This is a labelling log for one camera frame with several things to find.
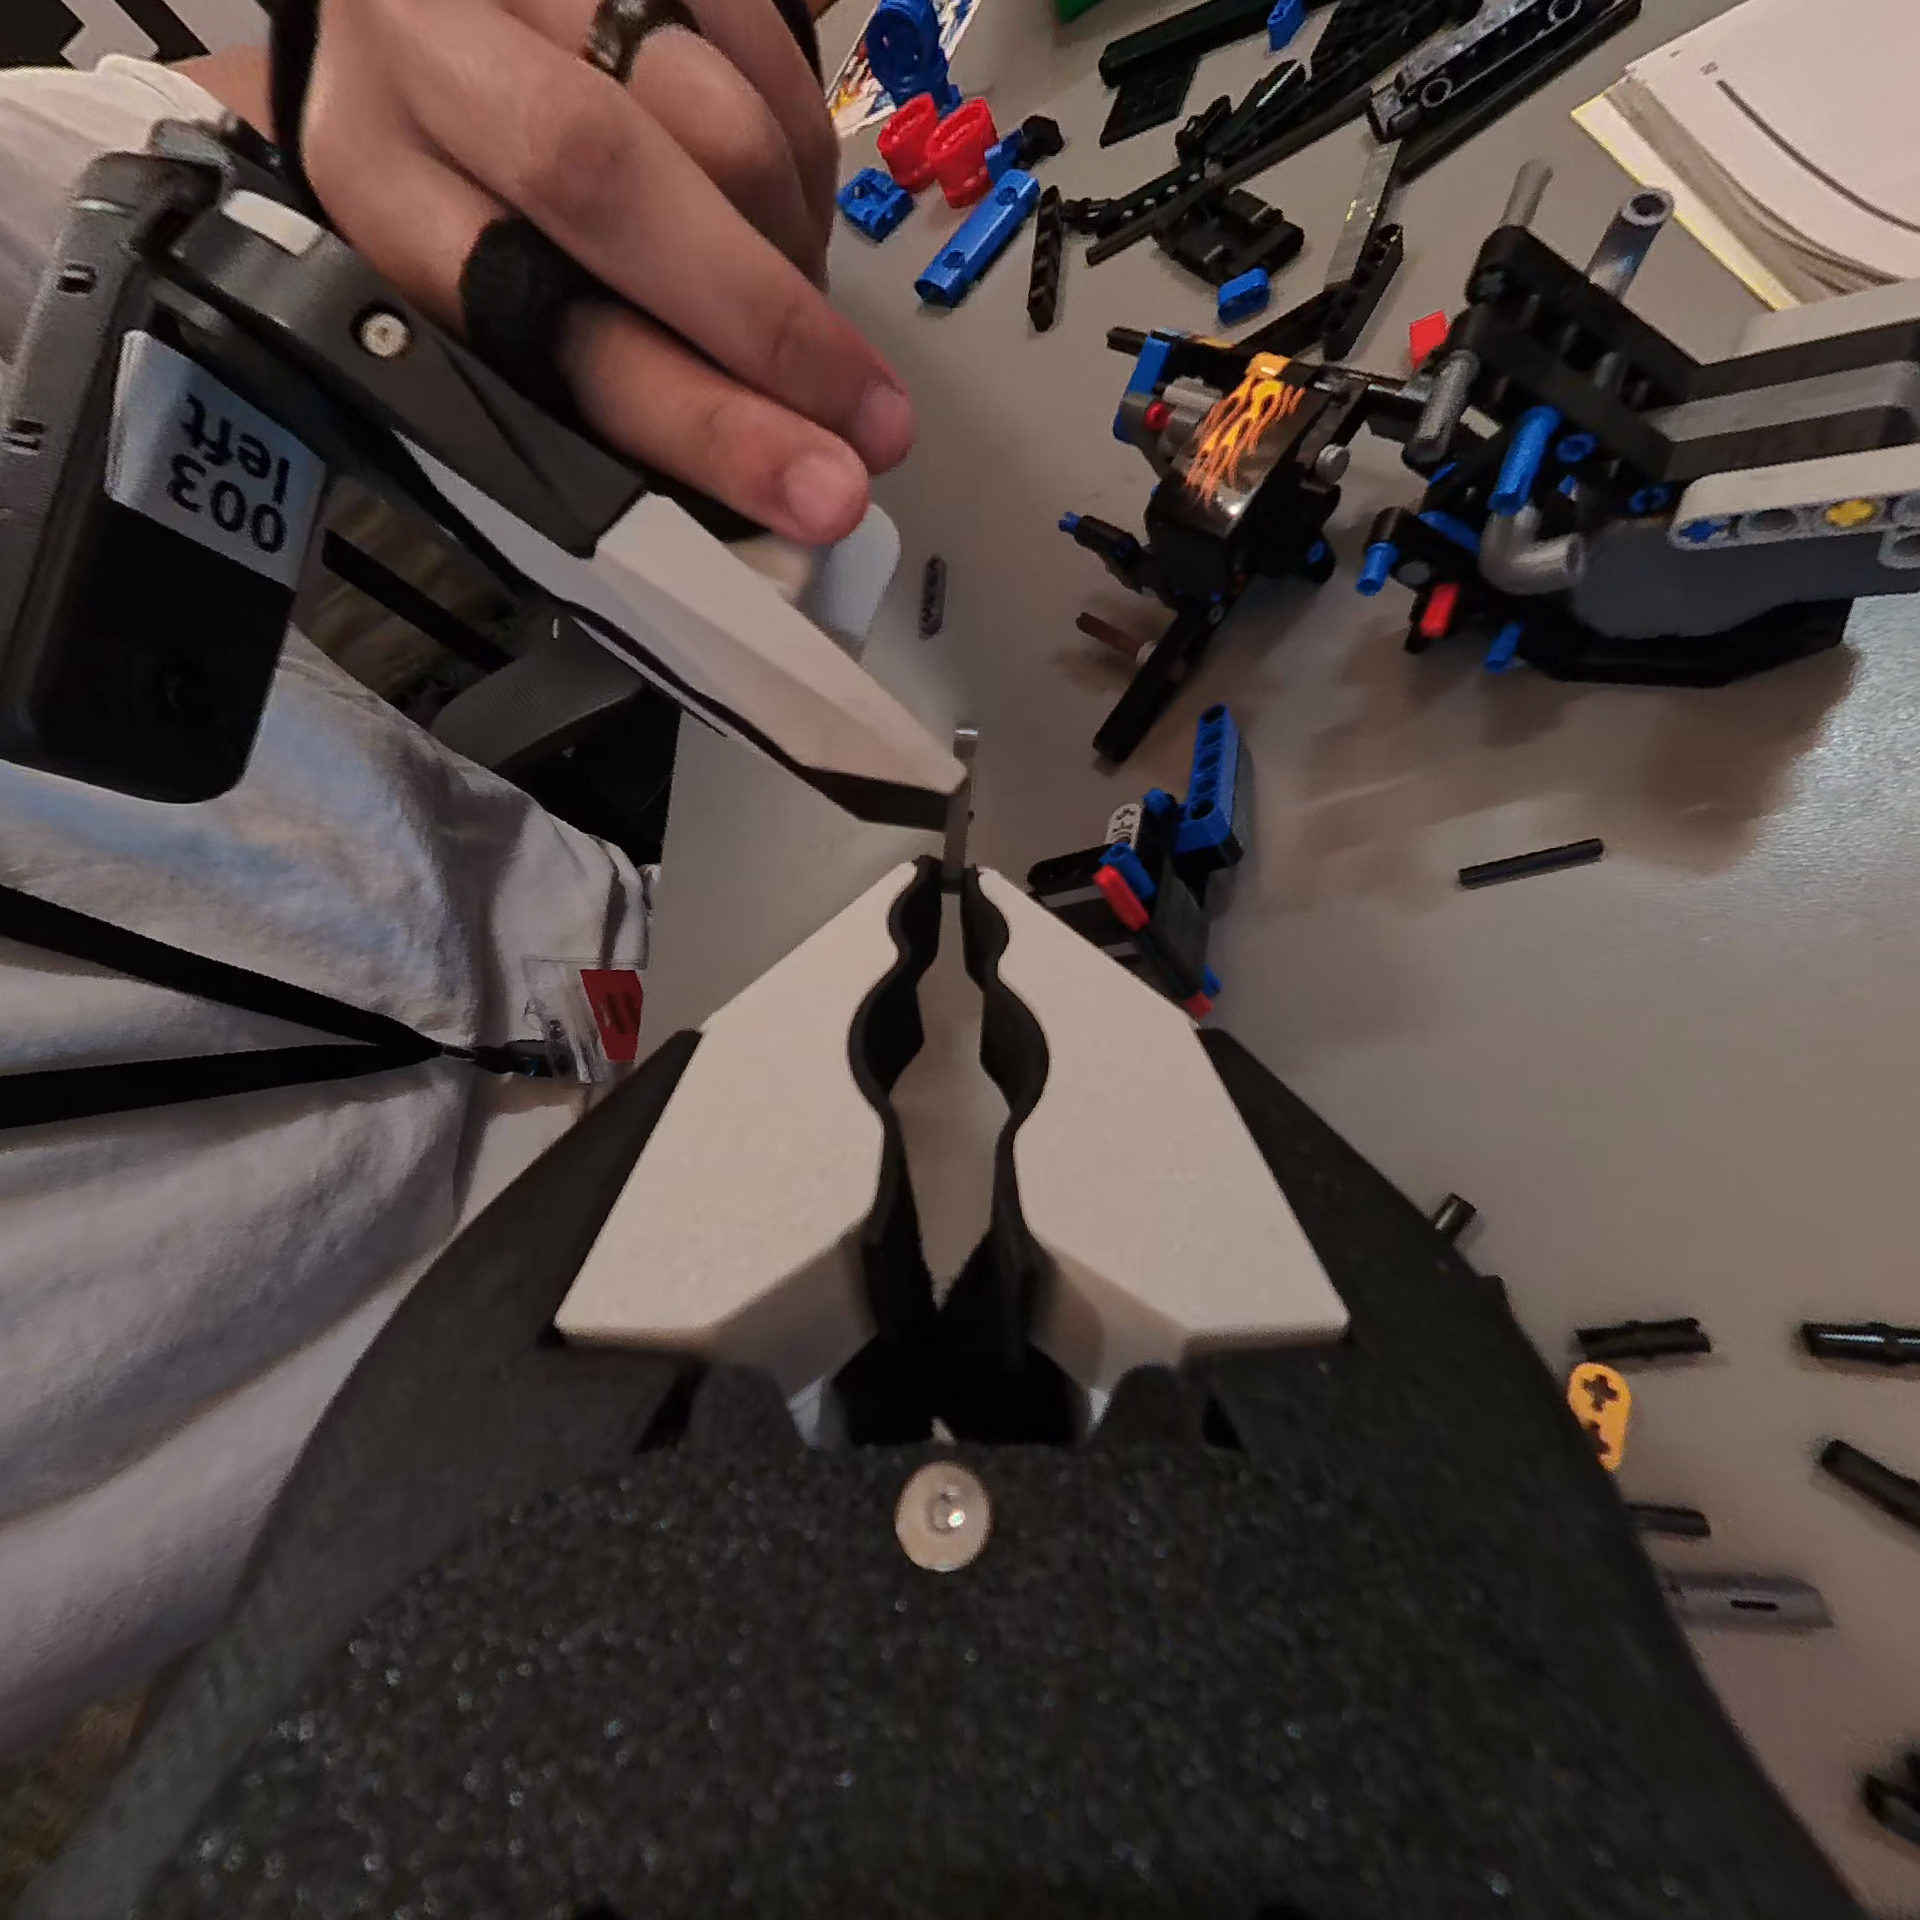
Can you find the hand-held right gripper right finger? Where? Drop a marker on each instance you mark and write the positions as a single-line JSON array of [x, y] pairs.
[[1171, 1200]]

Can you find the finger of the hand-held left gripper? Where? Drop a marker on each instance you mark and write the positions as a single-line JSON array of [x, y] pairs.
[[763, 661], [839, 788]]

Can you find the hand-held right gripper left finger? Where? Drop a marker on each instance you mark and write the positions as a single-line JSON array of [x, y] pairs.
[[735, 1185]]

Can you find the grey lego axle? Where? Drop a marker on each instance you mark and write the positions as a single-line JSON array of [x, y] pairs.
[[960, 818]]

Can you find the small black blue lego assembly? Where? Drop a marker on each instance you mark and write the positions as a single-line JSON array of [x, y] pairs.
[[1161, 879]]

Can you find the black lego pin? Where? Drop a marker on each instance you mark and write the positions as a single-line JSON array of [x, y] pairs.
[[934, 594]]

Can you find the yellow lego connector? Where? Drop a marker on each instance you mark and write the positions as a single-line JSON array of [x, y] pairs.
[[1600, 1414]]

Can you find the scattered black lego pins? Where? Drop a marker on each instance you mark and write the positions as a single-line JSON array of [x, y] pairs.
[[1642, 1340]]

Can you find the long black lego axle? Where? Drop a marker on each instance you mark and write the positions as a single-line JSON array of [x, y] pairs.
[[1530, 863]]

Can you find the flame-printed black lego assembly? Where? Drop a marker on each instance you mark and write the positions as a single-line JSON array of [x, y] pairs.
[[1230, 481]]

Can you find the pile of loose lego pieces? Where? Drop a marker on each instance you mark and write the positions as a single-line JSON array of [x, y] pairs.
[[1201, 182]]

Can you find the grey lego beam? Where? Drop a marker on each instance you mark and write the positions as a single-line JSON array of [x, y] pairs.
[[1746, 1602]]

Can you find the large grey black lego assembly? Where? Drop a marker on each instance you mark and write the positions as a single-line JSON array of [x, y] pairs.
[[1650, 494]]

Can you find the person's left hand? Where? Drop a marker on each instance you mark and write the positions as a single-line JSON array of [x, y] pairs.
[[645, 224]]

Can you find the black chair armrest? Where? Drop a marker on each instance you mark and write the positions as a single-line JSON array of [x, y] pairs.
[[569, 705]]

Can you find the clear badge holder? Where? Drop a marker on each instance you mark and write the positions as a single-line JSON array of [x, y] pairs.
[[593, 1014]]

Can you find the person's light grey shirt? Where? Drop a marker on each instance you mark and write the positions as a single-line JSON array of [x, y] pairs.
[[225, 1277]]

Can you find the flame sticker sheet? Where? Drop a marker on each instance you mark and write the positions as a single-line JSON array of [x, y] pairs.
[[857, 84]]

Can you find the white instruction booklet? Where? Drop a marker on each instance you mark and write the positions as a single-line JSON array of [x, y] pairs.
[[1786, 150]]

